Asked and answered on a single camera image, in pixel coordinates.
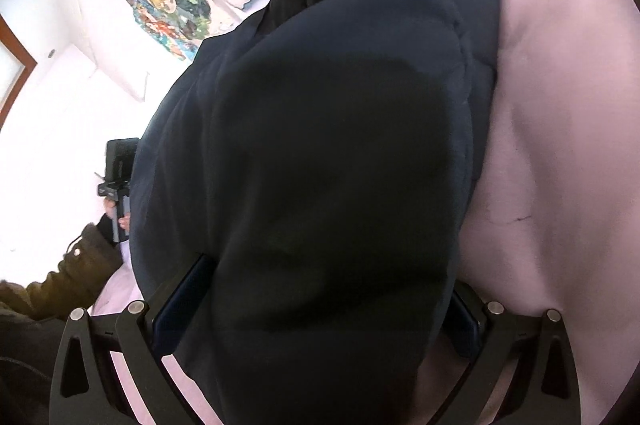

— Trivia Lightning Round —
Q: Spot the pink bed sheet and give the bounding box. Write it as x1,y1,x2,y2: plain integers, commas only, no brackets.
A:
90,0,640,425

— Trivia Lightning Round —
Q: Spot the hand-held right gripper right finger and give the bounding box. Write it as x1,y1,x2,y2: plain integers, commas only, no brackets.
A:
440,281,584,425

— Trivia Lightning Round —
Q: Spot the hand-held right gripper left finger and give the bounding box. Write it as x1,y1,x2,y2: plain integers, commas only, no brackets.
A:
50,252,222,425

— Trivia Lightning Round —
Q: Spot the person's dark clothing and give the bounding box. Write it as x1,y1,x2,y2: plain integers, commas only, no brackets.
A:
0,307,68,425

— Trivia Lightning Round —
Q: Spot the person's left hand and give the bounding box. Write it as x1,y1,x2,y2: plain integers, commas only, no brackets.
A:
102,198,132,233

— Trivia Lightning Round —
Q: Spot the dark navy puffer jacket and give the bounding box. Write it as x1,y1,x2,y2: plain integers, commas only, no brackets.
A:
130,0,503,425

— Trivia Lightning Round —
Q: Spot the person's left forearm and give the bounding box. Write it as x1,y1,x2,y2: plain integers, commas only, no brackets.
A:
0,212,126,322

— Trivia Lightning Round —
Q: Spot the wooden door frame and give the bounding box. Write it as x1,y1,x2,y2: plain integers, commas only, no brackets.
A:
0,12,39,132

